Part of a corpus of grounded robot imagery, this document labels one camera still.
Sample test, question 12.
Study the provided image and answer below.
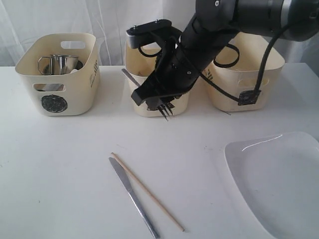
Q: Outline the cream bin with circle mark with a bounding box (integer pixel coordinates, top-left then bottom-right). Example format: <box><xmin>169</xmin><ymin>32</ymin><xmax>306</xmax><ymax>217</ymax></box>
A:
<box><xmin>15</xmin><ymin>33</ymin><xmax>100</xmax><ymax>116</ymax></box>

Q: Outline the stainless steel table knife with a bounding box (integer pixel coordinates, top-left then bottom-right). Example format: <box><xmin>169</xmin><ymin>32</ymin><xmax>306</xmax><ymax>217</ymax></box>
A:
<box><xmin>109</xmin><ymin>157</ymin><xmax>160</xmax><ymax>239</ymax></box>

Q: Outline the stainless steel fork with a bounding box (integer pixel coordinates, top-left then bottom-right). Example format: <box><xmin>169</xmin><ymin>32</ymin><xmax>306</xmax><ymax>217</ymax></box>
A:
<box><xmin>122</xmin><ymin>68</ymin><xmax>173</xmax><ymax>120</ymax></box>

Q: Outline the cream bin with triangle mark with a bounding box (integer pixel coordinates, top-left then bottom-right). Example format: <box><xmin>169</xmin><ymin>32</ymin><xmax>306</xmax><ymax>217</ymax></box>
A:
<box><xmin>125</xmin><ymin>43</ymin><xmax>189</xmax><ymax>118</ymax></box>

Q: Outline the cream bin with square mark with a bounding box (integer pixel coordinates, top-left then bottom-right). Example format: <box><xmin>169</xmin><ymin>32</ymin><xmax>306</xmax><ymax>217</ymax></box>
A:
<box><xmin>202</xmin><ymin>32</ymin><xmax>285</xmax><ymax>112</ymax></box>

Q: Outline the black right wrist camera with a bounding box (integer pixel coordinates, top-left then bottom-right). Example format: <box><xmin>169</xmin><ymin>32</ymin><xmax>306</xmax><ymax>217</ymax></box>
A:
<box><xmin>126</xmin><ymin>19</ymin><xmax>182</xmax><ymax>58</ymax></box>

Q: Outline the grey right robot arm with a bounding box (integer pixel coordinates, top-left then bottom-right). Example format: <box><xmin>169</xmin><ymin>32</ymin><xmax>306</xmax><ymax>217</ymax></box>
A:
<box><xmin>126</xmin><ymin>0</ymin><xmax>319</xmax><ymax>108</ymax></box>

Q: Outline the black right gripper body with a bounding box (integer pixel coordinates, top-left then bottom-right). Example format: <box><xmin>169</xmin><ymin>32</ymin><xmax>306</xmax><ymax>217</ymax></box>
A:
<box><xmin>151</xmin><ymin>0</ymin><xmax>283</xmax><ymax>95</ymax></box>

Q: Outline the stainless steel bowl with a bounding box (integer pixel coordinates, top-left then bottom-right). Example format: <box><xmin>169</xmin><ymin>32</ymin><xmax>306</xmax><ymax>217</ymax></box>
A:
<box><xmin>42</xmin><ymin>61</ymin><xmax>83</xmax><ymax>75</ymax></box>

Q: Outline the white square ceramic plate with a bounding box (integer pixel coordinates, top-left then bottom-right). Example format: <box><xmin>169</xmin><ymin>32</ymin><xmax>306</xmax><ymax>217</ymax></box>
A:
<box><xmin>224</xmin><ymin>131</ymin><xmax>319</xmax><ymax>239</ymax></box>

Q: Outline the white curtain backdrop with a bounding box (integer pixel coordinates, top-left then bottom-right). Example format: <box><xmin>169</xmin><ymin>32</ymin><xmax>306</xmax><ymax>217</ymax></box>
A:
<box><xmin>0</xmin><ymin>0</ymin><xmax>319</xmax><ymax>68</ymax></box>

